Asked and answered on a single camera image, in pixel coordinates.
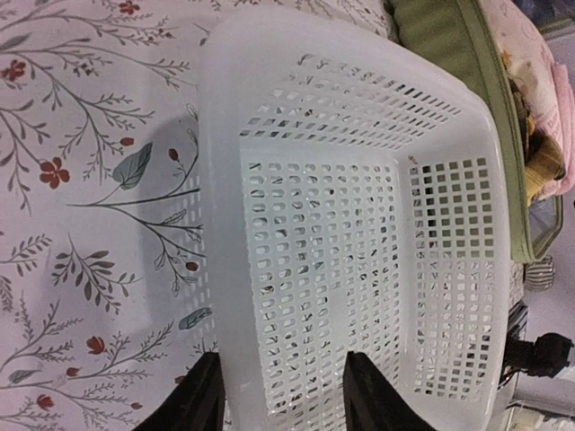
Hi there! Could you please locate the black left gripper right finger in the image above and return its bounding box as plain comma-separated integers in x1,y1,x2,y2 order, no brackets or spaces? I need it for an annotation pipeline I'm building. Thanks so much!
345,351,433,431

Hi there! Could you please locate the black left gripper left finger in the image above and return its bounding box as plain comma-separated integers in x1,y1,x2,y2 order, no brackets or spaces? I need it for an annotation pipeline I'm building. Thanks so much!
134,352,226,431

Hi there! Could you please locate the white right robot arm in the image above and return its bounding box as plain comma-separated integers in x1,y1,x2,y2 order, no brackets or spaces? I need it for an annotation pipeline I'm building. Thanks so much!
500,301,574,388

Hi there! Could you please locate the green hard-shell suitcase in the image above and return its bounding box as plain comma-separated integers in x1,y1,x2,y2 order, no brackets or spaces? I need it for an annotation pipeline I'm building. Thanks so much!
385,0,575,266

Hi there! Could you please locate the white plastic mesh basket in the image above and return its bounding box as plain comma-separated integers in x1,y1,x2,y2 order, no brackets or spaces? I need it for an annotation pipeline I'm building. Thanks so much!
199,6,510,430

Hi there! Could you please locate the pink folded towel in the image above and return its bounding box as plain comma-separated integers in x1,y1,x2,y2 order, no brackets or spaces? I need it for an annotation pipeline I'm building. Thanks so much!
480,1,574,203

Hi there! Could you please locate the yellow plaid garment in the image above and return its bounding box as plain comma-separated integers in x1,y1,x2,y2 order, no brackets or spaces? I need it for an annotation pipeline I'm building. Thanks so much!
500,49,574,201

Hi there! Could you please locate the floral white tablecloth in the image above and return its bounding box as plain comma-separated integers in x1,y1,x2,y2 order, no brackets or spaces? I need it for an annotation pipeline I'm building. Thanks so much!
0,0,401,431

